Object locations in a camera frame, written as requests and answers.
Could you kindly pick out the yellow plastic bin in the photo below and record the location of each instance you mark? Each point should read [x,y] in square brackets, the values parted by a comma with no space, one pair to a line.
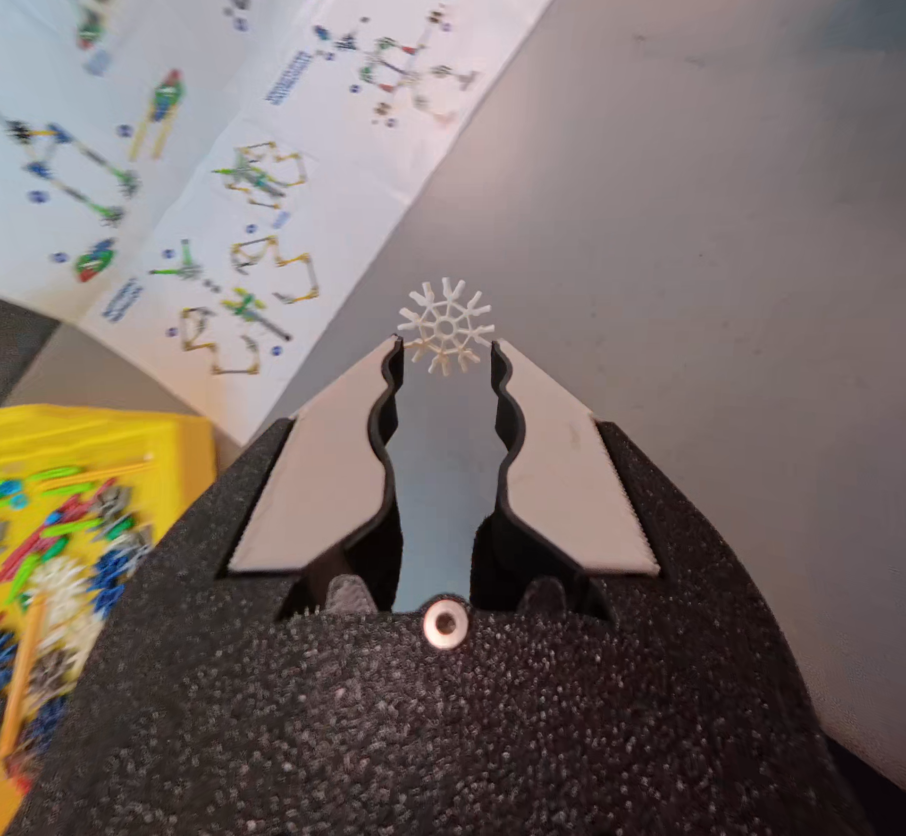
[177,440]

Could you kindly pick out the grey desk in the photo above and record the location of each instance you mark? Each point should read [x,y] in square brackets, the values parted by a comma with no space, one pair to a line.
[672,213]

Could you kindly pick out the folded paper instruction sheet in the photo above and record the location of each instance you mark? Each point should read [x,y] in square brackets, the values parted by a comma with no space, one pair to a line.
[212,36]

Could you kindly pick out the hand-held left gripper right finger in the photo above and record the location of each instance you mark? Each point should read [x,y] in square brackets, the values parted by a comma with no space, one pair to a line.
[566,496]

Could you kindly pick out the pile of colourful building pieces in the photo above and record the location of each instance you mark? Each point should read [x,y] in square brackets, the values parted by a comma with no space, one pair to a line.
[64,581]

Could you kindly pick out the white snowflake connector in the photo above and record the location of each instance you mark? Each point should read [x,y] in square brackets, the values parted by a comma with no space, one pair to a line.
[444,306]

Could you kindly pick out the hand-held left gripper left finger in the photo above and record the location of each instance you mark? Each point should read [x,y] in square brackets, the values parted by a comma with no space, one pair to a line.
[318,482]

